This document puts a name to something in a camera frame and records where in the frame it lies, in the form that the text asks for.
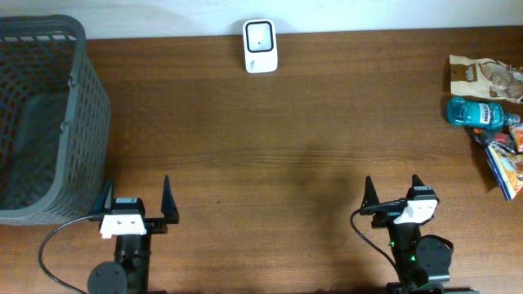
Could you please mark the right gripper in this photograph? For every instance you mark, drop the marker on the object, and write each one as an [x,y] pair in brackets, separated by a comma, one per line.
[386,212]

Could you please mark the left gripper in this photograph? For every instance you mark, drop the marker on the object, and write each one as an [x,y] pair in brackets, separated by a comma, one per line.
[157,226]

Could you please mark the teal mouthwash bottle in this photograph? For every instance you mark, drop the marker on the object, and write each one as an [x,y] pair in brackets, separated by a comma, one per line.
[488,116]

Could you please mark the yellow snack bag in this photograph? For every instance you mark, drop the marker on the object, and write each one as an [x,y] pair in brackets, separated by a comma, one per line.
[507,169]

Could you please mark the dark red snack packet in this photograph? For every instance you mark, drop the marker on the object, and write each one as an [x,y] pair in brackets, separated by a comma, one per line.
[498,140]

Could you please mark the beige cookie pouch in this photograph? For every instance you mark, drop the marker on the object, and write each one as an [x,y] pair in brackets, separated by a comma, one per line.
[485,78]

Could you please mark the orange snack packet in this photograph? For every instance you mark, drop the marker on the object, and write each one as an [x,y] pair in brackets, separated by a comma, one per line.
[516,132]

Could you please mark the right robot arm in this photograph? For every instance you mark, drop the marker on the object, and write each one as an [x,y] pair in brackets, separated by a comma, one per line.
[421,262]

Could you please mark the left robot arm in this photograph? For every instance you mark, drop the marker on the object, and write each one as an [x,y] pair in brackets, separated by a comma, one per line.
[129,271]

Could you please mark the white barcode scanner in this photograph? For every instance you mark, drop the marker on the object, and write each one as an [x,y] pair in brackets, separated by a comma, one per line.
[260,46]

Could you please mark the grey plastic mesh basket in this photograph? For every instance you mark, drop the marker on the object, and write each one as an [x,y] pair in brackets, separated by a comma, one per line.
[55,121]

